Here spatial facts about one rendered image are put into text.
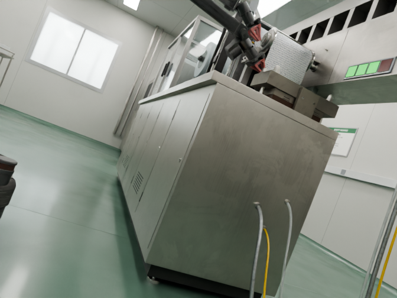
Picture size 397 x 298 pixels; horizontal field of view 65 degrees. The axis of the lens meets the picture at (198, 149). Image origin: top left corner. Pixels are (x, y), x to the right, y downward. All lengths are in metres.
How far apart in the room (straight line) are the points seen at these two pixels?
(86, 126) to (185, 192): 5.85
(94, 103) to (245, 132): 5.87
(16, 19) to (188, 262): 6.57
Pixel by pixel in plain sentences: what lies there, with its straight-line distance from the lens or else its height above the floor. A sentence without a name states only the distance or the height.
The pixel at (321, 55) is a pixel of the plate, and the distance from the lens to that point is 1.92.
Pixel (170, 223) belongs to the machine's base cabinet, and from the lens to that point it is 1.27.
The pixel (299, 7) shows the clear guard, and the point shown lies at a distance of 2.39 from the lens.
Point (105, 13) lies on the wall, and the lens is 7.31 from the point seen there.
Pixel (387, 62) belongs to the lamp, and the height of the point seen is 1.19.
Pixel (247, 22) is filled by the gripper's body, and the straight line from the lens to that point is 1.74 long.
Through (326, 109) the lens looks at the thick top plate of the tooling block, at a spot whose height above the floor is 0.99.
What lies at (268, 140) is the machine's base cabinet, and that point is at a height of 0.73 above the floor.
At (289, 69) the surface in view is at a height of 1.15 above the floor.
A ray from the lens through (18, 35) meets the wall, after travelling 7.32.
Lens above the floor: 0.56
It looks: 1 degrees up
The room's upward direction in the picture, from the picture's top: 22 degrees clockwise
